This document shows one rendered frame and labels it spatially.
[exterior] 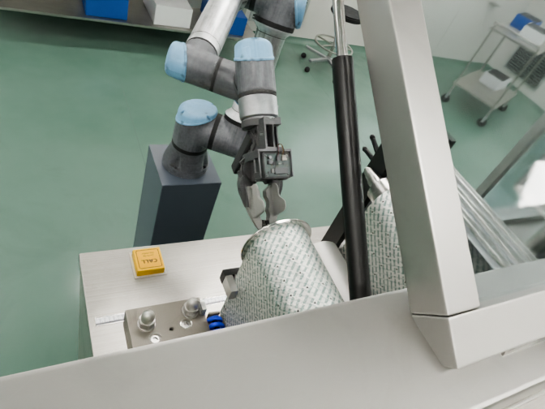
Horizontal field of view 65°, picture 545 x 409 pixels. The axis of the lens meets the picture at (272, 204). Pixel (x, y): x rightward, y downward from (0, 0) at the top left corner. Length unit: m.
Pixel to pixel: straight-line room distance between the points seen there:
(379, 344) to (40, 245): 2.18
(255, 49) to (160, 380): 0.70
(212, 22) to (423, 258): 0.85
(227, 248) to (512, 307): 1.02
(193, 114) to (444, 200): 1.09
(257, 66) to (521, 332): 0.65
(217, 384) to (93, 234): 2.20
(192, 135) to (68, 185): 1.41
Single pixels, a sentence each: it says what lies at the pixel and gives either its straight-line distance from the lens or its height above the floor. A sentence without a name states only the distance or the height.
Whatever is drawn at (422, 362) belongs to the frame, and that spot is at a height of 1.65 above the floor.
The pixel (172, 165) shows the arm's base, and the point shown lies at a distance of 1.42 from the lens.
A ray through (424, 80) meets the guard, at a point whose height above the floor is 1.76.
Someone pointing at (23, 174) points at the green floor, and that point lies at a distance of 2.71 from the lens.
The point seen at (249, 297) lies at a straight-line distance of 0.84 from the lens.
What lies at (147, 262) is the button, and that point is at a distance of 1.16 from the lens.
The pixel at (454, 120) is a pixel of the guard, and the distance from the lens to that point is 0.33.
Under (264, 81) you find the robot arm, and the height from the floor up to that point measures 1.48.
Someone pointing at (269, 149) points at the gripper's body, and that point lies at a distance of 0.79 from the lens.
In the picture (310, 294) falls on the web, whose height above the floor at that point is 1.31.
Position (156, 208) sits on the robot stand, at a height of 0.78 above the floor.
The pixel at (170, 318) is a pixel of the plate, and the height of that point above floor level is 1.03.
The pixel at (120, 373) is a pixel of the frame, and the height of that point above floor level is 1.65.
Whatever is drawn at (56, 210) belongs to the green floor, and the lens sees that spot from 2.51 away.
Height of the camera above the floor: 1.86
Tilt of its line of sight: 42 degrees down
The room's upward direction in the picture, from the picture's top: 24 degrees clockwise
